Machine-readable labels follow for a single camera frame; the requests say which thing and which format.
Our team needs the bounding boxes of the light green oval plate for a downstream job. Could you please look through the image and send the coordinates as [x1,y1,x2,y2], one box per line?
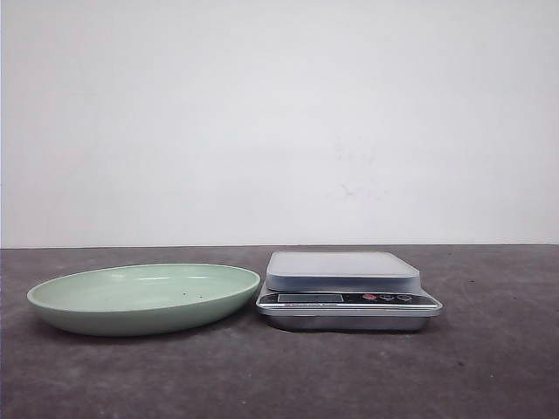
[27,264,260,337]

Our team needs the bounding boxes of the silver digital kitchen scale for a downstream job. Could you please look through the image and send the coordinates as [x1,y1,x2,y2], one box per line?
[256,251,443,331]

